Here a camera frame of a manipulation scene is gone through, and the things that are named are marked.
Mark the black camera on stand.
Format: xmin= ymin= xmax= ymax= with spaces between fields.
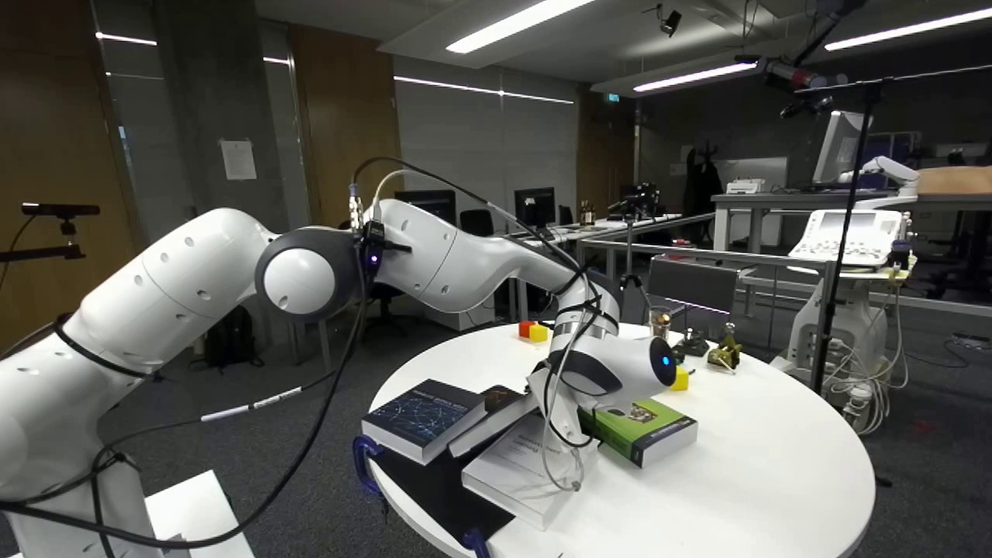
xmin=0 ymin=198 xmax=104 ymax=268

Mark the black and yellow toy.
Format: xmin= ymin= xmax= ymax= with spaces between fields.
xmin=703 ymin=321 xmax=744 ymax=374

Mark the ceiling light strip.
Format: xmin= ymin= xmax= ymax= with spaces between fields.
xmin=632 ymin=60 xmax=762 ymax=96
xmin=821 ymin=6 xmax=992 ymax=57
xmin=391 ymin=72 xmax=581 ymax=108
xmin=442 ymin=0 xmax=599 ymax=60

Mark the black tripod pole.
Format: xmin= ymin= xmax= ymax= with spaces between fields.
xmin=762 ymin=60 xmax=903 ymax=396

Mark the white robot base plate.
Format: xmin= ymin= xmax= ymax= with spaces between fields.
xmin=142 ymin=469 xmax=258 ymax=558

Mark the white book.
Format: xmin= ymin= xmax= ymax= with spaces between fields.
xmin=460 ymin=411 xmax=601 ymax=523

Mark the black ceiling camera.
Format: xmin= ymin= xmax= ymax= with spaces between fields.
xmin=654 ymin=3 xmax=685 ymax=40

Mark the navy book with network print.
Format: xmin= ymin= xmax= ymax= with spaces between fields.
xmin=359 ymin=377 xmax=489 ymax=464

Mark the green book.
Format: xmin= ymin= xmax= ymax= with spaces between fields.
xmin=575 ymin=394 xmax=702 ymax=472

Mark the white paper notice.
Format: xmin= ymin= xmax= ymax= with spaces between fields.
xmin=218 ymin=135 xmax=262 ymax=182

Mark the person in black clothes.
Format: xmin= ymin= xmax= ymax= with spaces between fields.
xmin=679 ymin=145 xmax=726 ymax=247

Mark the brown cardboard box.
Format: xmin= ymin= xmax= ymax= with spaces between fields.
xmin=914 ymin=165 xmax=992 ymax=201

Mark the black bag with blue straps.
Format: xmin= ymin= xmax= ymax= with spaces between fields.
xmin=352 ymin=432 xmax=517 ymax=558

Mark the long white desk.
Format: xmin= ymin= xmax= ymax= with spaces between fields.
xmin=483 ymin=212 xmax=715 ymax=321

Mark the black backpack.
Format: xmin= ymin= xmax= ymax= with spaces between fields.
xmin=203 ymin=303 xmax=262 ymax=370

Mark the white ultrasound machine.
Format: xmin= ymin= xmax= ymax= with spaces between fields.
xmin=773 ymin=104 xmax=924 ymax=438

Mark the black computer monitor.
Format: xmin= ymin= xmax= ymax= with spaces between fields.
xmin=513 ymin=187 xmax=559 ymax=236
xmin=395 ymin=187 xmax=460 ymax=225

